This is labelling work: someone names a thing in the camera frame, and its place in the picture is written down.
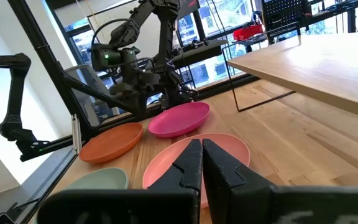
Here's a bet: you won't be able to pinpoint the light blue plate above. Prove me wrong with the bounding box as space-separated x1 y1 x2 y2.
147 101 211 139

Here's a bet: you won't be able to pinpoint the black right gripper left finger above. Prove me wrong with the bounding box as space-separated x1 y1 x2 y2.
147 138 204 224

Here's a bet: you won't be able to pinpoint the sage green plate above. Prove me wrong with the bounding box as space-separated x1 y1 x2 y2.
63 167 129 190

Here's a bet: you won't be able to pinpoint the grey office chair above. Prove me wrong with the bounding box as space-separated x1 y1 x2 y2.
65 64 121 125

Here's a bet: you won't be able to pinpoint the light pink plate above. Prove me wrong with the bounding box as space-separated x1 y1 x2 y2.
142 133 250 209

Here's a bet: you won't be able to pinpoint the silver aluminium bracket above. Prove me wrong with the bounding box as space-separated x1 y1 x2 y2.
71 114 83 155

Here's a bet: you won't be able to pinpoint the red storage bin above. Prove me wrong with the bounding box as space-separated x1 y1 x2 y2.
233 24 265 42

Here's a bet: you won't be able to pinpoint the orange plate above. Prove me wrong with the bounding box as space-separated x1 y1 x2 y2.
78 122 144 164

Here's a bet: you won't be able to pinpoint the black background table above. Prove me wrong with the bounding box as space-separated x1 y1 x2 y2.
172 39 229 70

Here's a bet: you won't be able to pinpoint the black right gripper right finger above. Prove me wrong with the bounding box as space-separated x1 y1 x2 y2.
202 138 275 224

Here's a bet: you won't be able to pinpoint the wooden shelf black wire legs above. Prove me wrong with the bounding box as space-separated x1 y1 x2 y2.
221 21 358 122

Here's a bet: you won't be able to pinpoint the black pegboard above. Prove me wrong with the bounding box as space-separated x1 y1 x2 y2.
262 0 312 32

